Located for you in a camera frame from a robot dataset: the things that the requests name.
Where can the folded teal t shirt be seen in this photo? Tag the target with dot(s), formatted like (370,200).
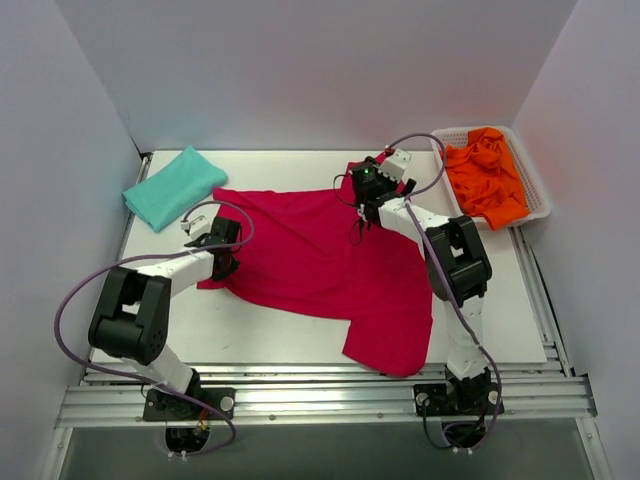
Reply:
(162,198)

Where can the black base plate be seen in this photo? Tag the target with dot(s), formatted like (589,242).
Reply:
(456,398)
(163,407)

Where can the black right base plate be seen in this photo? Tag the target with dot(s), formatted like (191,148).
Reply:
(456,398)

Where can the white plastic basket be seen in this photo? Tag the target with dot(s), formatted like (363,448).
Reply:
(537,200)

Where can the orange t shirts pile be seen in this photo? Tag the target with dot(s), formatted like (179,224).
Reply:
(485,180)

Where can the red t shirt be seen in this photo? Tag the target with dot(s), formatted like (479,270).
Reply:
(307,258)

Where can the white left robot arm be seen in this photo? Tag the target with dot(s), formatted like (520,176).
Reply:
(131,318)

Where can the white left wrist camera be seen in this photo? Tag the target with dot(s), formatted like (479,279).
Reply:
(196,227)

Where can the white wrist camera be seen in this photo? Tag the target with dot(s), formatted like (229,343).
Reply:
(392,163)
(196,227)

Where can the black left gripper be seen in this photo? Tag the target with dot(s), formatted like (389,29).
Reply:
(223,255)

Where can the aluminium frame rails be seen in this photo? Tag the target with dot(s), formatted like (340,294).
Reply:
(288,371)

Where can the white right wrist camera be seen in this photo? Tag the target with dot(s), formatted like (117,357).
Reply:
(392,163)

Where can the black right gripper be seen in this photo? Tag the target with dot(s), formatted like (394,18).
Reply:
(367,185)

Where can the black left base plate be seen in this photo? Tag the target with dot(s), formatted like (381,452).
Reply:
(163,407)

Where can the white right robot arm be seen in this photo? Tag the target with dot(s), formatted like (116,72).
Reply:
(457,263)

